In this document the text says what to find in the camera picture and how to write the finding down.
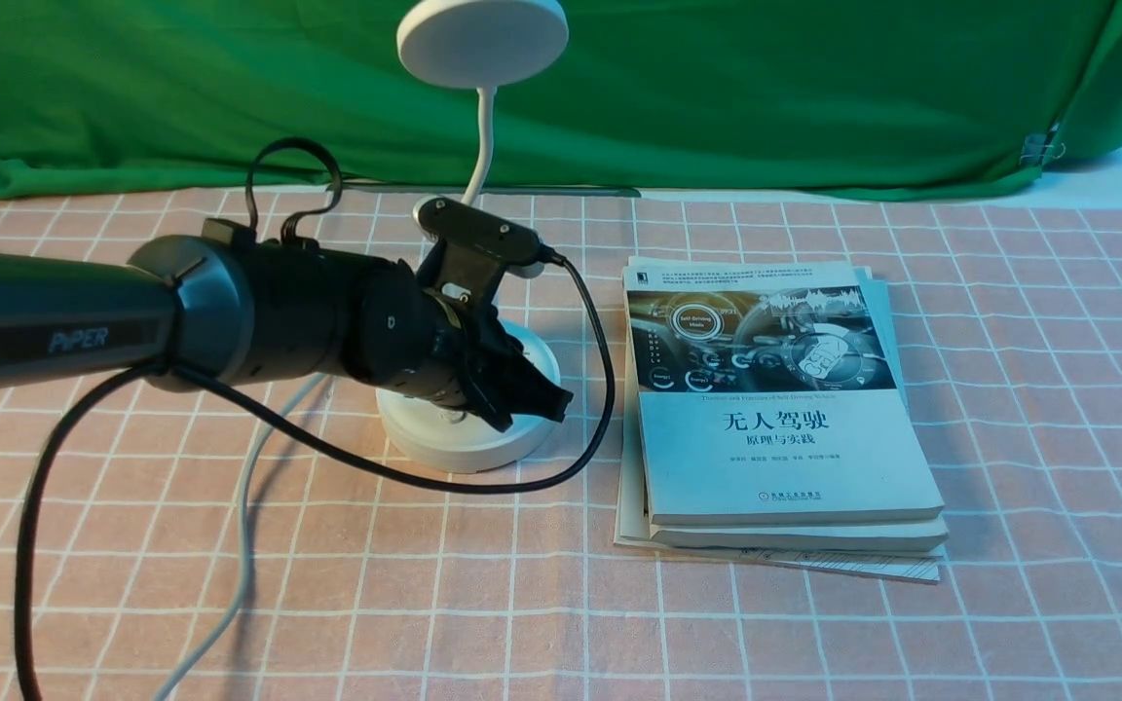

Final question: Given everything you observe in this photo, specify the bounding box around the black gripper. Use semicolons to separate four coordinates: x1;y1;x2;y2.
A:
357;261;574;433

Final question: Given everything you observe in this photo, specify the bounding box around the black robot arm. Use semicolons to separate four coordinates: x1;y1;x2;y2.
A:
0;218;573;433

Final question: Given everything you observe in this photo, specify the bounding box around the thin bottom booklet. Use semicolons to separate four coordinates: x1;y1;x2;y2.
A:
614;257;942;585

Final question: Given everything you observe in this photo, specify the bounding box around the white autonomous driving book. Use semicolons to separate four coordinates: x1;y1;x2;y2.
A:
622;261;946;527

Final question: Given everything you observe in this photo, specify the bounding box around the pink checked tablecloth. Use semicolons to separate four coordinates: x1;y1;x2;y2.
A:
0;196;1122;700

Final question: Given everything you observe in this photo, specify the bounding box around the green backdrop cloth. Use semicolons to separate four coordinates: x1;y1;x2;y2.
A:
0;1;1122;203

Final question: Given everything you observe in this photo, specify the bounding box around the metal binder clip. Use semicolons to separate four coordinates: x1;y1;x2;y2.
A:
1019;129;1066;168

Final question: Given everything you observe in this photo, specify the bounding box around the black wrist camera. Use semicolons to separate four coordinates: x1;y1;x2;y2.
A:
413;197;546;310

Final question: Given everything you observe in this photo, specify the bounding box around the white lamp power cable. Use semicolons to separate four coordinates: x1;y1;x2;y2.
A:
150;373;330;701

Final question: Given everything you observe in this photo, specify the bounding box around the black camera cable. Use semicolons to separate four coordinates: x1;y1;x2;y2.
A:
13;137;617;701

